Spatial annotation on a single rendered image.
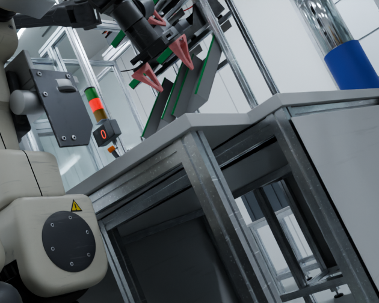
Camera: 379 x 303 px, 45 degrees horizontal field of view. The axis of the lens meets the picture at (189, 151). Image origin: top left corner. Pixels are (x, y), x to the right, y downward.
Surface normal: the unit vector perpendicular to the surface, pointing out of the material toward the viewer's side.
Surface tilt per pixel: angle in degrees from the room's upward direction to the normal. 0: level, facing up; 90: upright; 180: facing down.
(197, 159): 90
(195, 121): 90
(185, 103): 90
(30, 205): 90
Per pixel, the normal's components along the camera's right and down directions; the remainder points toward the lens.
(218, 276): 0.67, -0.43
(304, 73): -0.54, 0.07
